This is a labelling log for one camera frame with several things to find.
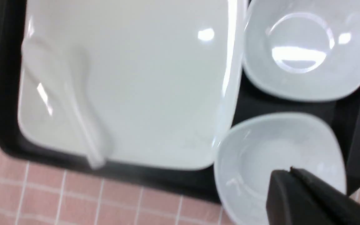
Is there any white soup spoon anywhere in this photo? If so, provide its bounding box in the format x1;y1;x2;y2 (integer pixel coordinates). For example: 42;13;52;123
21;36;112;170

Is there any large white square plate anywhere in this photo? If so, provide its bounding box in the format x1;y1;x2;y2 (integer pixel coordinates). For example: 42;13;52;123
17;0;249;171

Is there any black serving tray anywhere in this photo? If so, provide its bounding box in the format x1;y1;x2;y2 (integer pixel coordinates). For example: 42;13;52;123
0;0;360;203

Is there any small white bowl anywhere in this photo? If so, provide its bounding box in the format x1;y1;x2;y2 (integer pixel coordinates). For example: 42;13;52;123
243;0;360;102
214;112;347;225

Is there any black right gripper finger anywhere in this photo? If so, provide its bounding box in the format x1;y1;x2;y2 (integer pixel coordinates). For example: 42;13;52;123
266;167;360;225

